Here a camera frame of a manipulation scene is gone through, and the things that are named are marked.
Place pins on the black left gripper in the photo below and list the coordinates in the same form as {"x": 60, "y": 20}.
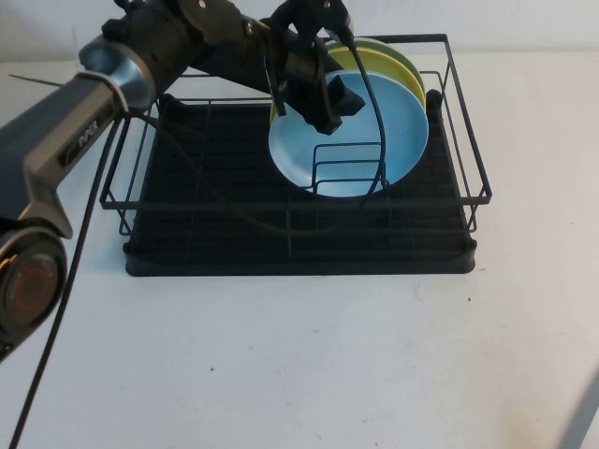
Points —
{"x": 299, "y": 70}

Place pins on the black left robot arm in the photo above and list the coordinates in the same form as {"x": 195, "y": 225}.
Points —
{"x": 47, "y": 131}

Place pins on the yellow plate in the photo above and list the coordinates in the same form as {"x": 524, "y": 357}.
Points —
{"x": 376, "y": 63}

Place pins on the blue plate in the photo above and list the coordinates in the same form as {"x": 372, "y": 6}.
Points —
{"x": 404, "y": 131}

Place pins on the green plate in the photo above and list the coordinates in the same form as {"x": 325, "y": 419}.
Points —
{"x": 384, "y": 48}

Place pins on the black plastic drip tray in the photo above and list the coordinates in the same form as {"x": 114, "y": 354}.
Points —
{"x": 234, "y": 262}

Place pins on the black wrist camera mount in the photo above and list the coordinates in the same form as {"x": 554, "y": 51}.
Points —
{"x": 306, "y": 10}

